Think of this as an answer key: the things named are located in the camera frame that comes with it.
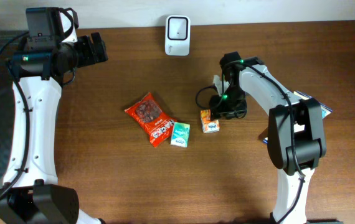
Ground camera cable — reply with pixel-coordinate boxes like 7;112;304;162
195;58;308;224
0;7;78;224

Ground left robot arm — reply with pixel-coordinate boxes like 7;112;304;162
0;7;108;223

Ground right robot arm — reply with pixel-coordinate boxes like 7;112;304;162
209;52;326;223

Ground left camera cable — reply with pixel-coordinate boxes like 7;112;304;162
0;7;78;224

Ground large yellow wipes bag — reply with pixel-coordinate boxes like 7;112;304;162
262;91;333;144

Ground orange tissue pack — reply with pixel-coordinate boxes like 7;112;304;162
200;110;220;134

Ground white barcode scanner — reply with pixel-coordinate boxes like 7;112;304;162
164;15;191;56

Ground right camera cable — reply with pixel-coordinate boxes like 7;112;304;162
195;58;308;224

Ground red Hacks candy bag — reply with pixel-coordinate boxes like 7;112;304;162
125;92;177;147

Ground green tissue pack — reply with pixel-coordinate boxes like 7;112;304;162
171;122;190;147

